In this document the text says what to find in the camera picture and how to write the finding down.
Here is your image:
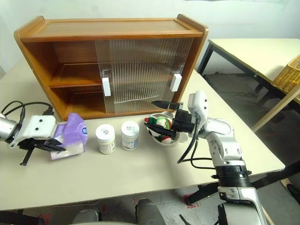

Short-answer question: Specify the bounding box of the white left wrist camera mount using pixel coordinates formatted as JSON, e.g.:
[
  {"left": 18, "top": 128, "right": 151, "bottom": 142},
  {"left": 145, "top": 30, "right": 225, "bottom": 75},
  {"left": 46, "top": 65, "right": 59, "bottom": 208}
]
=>
[{"left": 9, "top": 115, "right": 57, "bottom": 150}]

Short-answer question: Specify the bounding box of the yellow wicker basket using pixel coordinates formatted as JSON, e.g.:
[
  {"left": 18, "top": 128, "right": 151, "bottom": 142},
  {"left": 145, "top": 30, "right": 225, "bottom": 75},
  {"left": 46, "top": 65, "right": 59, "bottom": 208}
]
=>
[{"left": 271, "top": 55, "right": 300, "bottom": 89}]

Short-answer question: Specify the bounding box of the white red green plush toy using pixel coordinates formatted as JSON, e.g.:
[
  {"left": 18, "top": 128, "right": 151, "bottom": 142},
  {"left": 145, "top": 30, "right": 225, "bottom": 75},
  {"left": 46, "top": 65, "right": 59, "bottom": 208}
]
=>
[{"left": 144, "top": 116, "right": 175, "bottom": 143}]

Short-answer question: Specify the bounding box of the round metal bowl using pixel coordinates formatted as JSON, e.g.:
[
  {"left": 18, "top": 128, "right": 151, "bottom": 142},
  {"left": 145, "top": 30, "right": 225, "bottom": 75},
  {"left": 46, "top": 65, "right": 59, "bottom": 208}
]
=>
[{"left": 143, "top": 112, "right": 188, "bottom": 146}]

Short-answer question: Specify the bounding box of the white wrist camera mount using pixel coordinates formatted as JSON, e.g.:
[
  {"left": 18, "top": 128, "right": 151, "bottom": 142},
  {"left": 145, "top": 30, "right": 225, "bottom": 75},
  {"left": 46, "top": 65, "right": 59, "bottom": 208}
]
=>
[
  {"left": 187, "top": 90, "right": 209, "bottom": 126},
  {"left": 9, "top": 115, "right": 57, "bottom": 150}
]

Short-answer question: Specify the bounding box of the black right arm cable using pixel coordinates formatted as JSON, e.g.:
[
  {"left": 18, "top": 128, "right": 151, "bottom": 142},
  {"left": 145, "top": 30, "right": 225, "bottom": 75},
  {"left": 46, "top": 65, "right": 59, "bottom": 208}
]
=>
[{"left": 177, "top": 114, "right": 216, "bottom": 170}]

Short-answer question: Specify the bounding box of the purple tissue pack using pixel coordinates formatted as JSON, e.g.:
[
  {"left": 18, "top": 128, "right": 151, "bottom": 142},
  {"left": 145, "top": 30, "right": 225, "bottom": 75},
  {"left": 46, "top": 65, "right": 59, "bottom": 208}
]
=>
[{"left": 49, "top": 112, "right": 89, "bottom": 161}]

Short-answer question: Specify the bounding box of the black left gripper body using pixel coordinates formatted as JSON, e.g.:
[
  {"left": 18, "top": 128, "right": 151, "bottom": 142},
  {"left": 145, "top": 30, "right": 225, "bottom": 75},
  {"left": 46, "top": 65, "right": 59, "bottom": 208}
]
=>
[{"left": 17, "top": 138, "right": 51, "bottom": 150}]

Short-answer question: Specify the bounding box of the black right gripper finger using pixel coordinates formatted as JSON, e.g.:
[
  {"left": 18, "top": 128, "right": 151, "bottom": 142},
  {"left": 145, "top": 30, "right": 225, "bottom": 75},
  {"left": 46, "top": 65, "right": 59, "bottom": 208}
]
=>
[
  {"left": 146, "top": 123, "right": 175, "bottom": 139},
  {"left": 151, "top": 100, "right": 180, "bottom": 110}
]

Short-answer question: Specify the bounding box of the wooden cabinet with shelf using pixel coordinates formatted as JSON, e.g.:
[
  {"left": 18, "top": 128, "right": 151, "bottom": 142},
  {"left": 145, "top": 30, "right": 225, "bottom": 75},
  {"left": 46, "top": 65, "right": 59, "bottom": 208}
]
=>
[{"left": 13, "top": 14, "right": 210, "bottom": 120}]

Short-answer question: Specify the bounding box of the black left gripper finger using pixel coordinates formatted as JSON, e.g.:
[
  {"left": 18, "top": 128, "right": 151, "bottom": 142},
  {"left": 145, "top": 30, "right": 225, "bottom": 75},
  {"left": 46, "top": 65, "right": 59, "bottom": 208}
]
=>
[
  {"left": 44, "top": 138, "right": 67, "bottom": 152},
  {"left": 20, "top": 147, "right": 36, "bottom": 166}
]

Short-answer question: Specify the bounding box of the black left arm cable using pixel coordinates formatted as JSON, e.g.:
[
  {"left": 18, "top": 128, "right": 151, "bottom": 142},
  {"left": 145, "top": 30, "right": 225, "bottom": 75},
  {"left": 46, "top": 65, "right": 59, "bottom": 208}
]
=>
[{"left": 0, "top": 101, "right": 55, "bottom": 123}]

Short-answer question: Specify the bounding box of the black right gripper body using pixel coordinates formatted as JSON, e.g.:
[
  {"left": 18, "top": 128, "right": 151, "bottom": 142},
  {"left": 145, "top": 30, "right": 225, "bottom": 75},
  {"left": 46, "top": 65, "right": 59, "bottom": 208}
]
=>
[{"left": 172, "top": 102, "right": 195, "bottom": 140}]

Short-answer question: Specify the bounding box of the ribbed clear sliding door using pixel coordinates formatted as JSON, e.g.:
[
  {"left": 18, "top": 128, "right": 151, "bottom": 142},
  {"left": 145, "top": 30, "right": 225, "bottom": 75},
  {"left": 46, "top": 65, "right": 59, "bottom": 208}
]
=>
[
  {"left": 109, "top": 37, "right": 195, "bottom": 111},
  {"left": 95, "top": 39, "right": 183, "bottom": 113}
]

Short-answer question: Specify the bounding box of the black table leg frame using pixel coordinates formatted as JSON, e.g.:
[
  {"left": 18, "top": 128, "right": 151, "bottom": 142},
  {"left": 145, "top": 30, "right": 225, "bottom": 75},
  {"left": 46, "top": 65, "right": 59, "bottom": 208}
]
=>
[{"left": 187, "top": 161, "right": 300, "bottom": 204}]

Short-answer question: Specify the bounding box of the white lidded plastic bottle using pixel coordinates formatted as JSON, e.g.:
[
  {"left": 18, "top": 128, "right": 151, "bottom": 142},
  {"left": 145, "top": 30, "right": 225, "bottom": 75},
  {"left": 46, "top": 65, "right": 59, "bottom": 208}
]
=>
[
  {"left": 95, "top": 124, "right": 117, "bottom": 155},
  {"left": 121, "top": 121, "right": 140, "bottom": 150}
]

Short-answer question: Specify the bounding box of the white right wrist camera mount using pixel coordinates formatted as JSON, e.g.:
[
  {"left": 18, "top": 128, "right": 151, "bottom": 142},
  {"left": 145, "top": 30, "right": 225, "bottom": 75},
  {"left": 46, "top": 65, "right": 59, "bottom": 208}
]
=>
[{"left": 187, "top": 90, "right": 209, "bottom": 126}]

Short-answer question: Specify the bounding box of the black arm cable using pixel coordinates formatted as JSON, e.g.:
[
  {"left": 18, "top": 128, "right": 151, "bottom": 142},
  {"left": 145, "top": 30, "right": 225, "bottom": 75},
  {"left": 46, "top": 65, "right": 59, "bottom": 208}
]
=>
[
  {"left": 0, "top": 101, "right": 55, "bottom": 123},
  {"left": 177, "top": 114, "right": 216, "bottom": 170}
]

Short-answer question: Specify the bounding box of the beige table with black frame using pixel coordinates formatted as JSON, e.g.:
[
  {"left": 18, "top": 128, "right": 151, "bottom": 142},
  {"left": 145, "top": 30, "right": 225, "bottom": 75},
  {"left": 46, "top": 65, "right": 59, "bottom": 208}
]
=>
[{"left": 196, "top": 37, "right": 300, "bottom": 133}]

